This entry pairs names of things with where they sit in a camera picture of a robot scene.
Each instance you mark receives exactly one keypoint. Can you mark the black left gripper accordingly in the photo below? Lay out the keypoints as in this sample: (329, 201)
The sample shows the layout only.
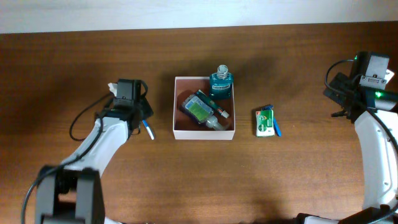
(147, 109)

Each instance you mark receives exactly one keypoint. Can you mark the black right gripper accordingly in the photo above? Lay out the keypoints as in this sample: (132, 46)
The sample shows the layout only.
(340, 83)

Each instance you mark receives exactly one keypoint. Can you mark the blue white toothbrush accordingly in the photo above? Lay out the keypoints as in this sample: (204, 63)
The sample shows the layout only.
(149, 130)

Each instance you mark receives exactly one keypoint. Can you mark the white cardboard box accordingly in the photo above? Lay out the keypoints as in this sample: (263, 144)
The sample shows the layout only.
(184, 128)

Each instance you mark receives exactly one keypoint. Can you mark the purple hand soap pump bottle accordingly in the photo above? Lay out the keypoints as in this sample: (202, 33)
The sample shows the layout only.
(201, 113)

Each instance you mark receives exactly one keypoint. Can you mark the teal mouthwash bottle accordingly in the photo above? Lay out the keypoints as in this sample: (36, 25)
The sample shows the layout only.
(221, 83)

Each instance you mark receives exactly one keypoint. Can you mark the green white toothpaste tube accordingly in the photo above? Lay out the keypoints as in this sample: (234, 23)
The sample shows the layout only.
(206, 99)

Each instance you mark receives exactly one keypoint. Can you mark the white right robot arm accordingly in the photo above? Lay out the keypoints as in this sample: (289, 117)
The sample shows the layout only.
(373, 111)

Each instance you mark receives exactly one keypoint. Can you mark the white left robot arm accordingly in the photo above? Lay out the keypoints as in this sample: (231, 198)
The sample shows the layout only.
(71, 192)

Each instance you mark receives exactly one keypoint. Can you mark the blue razor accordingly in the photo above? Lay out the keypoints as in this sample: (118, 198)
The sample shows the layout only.
(276, 126)

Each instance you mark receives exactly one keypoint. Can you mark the green white soap box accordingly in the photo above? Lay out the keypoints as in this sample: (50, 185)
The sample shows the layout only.
(265, 123)

